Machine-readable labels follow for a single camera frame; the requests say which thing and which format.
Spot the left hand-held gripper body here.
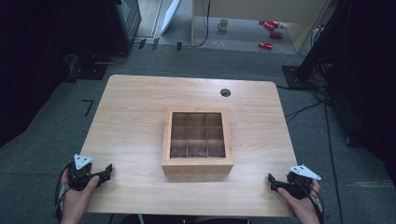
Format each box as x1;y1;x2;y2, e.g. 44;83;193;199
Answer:
67;153;104;192

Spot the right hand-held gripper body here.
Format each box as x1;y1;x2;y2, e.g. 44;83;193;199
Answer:
281;164;322;201

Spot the person's left hand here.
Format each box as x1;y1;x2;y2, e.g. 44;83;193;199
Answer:
60;169;101;224

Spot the person's right hand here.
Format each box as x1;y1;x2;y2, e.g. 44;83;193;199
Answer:
276;179;322;224

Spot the black floor tape corner mark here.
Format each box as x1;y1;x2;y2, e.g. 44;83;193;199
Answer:
81;99;95;118

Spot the wooden compartment box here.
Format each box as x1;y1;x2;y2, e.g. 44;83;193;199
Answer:
161;107;234;176

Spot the black cabinet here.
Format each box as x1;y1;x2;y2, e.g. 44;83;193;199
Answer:
102;0;143;56

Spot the black stand with base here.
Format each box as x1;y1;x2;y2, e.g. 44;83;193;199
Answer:
281;0;356;91

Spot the white board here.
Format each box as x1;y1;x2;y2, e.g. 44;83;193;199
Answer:
160;0;182;35

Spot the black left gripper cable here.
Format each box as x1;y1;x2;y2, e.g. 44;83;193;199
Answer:
54;162;73;222

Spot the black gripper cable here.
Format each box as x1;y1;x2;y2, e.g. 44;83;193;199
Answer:
290;178;325;224
54;162;73;222

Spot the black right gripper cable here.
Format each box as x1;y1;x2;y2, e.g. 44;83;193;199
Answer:
290;178;325;224

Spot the black floor base plate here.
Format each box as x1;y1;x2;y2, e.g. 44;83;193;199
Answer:
65;53;109;84

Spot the black looped floor cable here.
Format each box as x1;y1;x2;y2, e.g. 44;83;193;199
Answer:
91;50;129;66

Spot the light wooden shelf frame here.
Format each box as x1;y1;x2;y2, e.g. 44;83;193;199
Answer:
190;0;332;54

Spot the black hanging cable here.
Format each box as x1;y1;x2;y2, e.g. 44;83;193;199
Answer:
181;0;212;49

